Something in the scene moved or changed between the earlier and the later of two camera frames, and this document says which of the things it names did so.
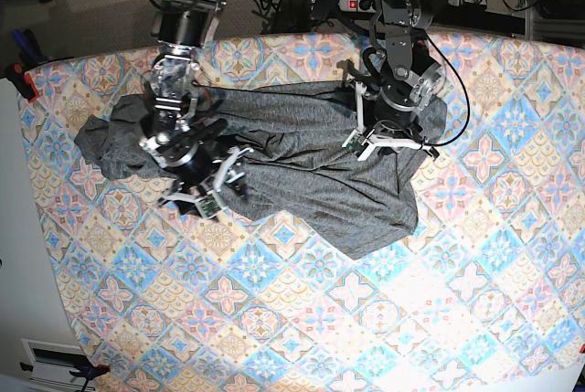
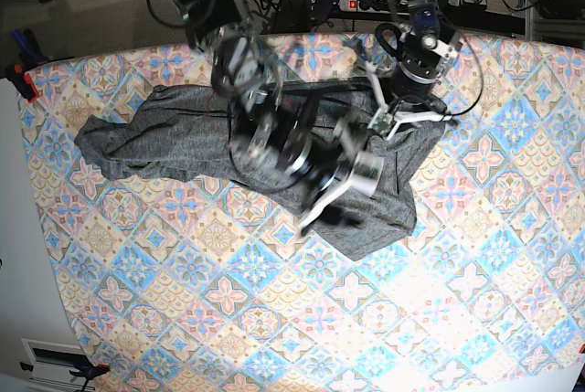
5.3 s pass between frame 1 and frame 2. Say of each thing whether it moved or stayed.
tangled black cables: stayed
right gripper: moved
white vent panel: stayed
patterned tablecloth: stayed
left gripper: moved
